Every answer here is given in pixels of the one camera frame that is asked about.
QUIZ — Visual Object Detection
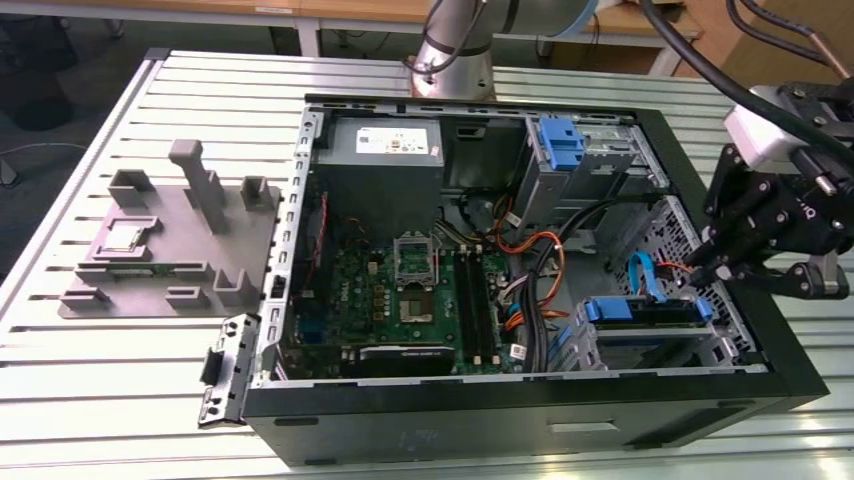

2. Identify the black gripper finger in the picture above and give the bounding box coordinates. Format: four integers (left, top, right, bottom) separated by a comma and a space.
693, 244, 850, 300
685, 143, 769, 266

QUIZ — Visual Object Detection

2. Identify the orange black power wire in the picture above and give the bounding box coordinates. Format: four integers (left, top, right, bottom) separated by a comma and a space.
650, 259, 713, 289

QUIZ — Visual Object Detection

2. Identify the hard disk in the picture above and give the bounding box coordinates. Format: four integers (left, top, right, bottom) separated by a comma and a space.
583, 295, 715, 332

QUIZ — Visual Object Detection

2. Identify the metal disk bay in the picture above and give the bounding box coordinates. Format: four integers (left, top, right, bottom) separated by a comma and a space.
574, 299, 762, 372

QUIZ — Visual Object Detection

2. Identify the brown wooden cabinet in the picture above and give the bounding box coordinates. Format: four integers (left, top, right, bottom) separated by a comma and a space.
673, 0, 854, 141

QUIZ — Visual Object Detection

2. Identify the silver optical drive cage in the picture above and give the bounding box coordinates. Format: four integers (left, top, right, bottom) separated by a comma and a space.
518, 117, 669, 229

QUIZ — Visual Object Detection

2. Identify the wooden white-framed workbench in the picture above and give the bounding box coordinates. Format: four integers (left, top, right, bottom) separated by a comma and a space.
319, 0, 706, 76
0, 0, 322, 56

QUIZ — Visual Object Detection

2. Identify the black RAM slot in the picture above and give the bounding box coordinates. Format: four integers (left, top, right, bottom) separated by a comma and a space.
454, 243, 487, 366
474, 243, 506, 366

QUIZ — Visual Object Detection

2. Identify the metal socket cover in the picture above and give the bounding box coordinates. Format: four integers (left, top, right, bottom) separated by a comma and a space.
392, 234, 443, 291

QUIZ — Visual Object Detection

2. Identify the grey power supply unit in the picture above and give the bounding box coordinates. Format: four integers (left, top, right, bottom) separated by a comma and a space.
311, 117, 447, 249

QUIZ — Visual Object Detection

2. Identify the CPU socket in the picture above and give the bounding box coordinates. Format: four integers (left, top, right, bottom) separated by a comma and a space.
398, 293, 440, 325

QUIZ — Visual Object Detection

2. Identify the green motherboard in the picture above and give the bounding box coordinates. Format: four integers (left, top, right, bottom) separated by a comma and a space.
283, 243, 530, 379

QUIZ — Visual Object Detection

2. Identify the black PC case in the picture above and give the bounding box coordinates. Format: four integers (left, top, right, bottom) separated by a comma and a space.
239, 92, 833, 469

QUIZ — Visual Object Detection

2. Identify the black graphics card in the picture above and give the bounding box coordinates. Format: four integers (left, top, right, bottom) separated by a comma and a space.
339, 342, 459, 379

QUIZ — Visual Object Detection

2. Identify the grey parts rack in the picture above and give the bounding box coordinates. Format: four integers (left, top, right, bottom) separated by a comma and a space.
58, 138, 286, 321

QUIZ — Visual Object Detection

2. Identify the grey expansion card retainer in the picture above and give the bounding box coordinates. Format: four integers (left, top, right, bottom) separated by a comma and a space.
198, 312, 263, 430

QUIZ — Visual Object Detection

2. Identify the green RAM stick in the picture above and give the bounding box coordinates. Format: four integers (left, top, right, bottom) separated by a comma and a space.
110, 264, 179, 279

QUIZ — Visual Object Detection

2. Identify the silver CPU chip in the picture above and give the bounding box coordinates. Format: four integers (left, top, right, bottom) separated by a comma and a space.
99, 227, 146, 254

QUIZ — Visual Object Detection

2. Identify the black office chair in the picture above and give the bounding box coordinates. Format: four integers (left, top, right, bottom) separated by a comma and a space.
0, 14, 79, 132

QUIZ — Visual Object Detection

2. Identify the blue data wire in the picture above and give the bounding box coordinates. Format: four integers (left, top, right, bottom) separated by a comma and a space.
626, 252, 669, 304

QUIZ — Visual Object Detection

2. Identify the black tool cable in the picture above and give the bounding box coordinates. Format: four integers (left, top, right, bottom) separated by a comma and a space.
638, 0, 854, 151
725, 0, 833, 64

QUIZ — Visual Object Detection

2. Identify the orange power wire bundle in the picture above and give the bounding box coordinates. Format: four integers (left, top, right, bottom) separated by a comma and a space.
494, 227, 570, 314

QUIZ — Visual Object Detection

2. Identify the copper braided hose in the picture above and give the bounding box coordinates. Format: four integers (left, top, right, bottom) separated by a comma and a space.
799, 24, 854, 80

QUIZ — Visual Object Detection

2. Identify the thick black cable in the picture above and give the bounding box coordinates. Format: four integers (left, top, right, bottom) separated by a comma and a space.
519, 192, 669, 374

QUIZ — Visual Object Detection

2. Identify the locking lever wire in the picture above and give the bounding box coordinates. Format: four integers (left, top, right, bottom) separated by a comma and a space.
431, 234, 447, 294

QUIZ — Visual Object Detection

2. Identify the thin red wire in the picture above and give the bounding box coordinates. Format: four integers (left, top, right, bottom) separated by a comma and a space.
303, 192, 330, 296

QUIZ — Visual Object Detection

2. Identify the white floor cable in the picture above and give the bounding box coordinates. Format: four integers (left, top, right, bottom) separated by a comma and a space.
0, 143, 88, 157

